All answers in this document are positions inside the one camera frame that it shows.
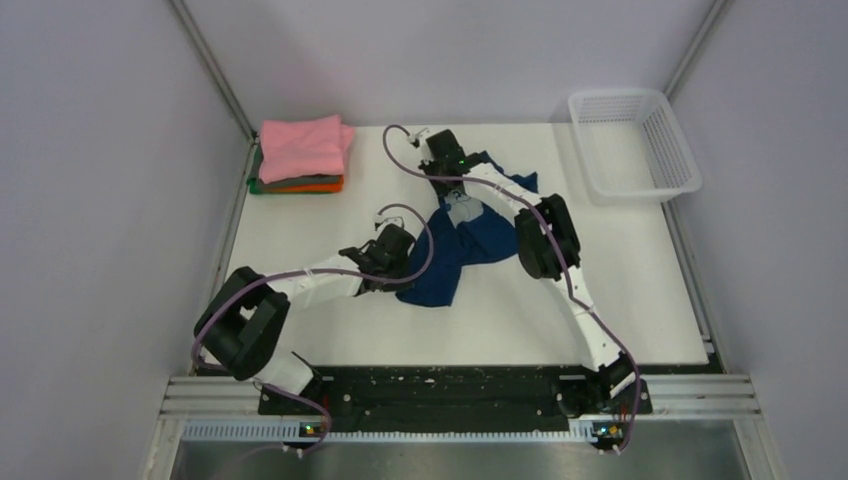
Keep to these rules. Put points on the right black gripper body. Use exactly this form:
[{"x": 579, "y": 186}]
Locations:
[{"x": 432, "y": 168}]

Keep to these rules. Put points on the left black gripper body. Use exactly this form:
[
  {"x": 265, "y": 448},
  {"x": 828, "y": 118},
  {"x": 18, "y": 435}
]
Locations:
[{"x": 399, "y": 270}]

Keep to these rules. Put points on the navy blue printed t-shirt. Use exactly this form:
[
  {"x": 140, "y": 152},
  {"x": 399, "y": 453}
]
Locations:
[{"x": 465, "y": 232}]

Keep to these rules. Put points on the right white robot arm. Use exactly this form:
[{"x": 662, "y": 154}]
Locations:
[{"x": 549, "y": 251}]

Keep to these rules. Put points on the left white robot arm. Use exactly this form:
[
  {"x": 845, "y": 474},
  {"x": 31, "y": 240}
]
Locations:
[{"x": 242, "y": 326}]

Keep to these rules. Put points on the orange folded t-shirt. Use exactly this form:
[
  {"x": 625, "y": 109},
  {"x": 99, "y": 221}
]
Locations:
[{"x": 327, "y": 188}]

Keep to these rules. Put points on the grey folded t-shirt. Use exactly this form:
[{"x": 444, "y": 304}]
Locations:
[{"x": 297, "y": 181}]

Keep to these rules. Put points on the pink folded t-shirt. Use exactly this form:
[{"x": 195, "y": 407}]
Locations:
[{"x": 304, "y": 148}]

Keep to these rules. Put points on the green folded t-shirt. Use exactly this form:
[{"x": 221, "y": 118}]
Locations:
[{"x": 256, "y": 186}]

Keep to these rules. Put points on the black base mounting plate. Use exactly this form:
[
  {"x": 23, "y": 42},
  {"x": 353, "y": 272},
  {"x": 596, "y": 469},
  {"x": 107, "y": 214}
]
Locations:
[{"x": 459, "y": 420}]

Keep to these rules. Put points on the white plastic basket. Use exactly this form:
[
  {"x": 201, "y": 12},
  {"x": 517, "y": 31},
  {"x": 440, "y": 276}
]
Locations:
[{"x": 630, "y": 147}]

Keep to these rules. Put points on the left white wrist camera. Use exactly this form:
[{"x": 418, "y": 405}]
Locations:
[{"x": 382, "y": 221}]

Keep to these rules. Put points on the white slotted cable duct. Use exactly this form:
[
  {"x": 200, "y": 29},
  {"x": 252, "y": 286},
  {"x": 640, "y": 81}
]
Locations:
[{"x": 285, "y": 431}]

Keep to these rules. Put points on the left vertical metal post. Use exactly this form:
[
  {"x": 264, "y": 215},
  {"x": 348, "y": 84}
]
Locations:
[{"x": 210, "y": 65}]

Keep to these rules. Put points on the vertical metal post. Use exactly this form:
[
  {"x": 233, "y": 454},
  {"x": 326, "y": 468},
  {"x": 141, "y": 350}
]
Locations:
[
  {"x": 210, "y": 65},
  {"x": 699, "y": 41}
]

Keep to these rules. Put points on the right vertical metal post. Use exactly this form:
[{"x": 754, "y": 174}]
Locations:
[{"x": 699, "y": 41}]

